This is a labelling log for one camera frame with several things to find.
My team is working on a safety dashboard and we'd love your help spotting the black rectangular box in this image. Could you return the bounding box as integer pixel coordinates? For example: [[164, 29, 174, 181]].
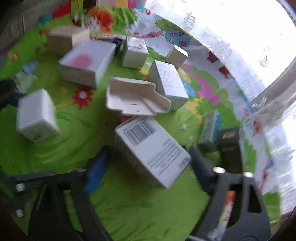
[[215, 126, 243, 174]]

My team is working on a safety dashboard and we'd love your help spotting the white saxophone print box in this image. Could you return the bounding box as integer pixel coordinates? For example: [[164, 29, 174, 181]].
[[16, 88, 60, 142]]

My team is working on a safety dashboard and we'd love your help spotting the teal green box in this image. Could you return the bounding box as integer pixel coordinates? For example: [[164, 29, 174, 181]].
[[198, 110, 223, 152]]

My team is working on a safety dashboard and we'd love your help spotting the large white barcode box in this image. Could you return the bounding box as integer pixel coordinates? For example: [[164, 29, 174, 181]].
[[115, 116, 191, 189]]

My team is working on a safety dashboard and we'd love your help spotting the white plastic tray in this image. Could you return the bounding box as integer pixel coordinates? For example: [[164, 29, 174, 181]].
[[106, 77, 171, 116]]

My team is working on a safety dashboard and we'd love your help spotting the white box pink flower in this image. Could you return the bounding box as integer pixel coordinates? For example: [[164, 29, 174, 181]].
[[59, 39, 116, 88]]

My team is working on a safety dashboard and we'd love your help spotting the white grey text box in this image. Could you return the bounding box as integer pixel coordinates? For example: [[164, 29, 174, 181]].
[[148, 60, 189, 110]]

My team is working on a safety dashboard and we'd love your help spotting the beige kraft box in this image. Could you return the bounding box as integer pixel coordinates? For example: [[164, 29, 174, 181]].
[[47, 26, 90, 55]]

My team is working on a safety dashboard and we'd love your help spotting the small white box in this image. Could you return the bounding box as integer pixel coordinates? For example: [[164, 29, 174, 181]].
[[166, 45, 189, 68]]

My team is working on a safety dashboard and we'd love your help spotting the white orange medicine box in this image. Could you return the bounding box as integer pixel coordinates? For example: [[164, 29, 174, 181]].
[[122, 36, 149, 69]]

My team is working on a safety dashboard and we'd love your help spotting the white lace curtain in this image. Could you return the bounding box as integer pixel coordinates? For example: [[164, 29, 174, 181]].
[[138, 0, 296, 163]]

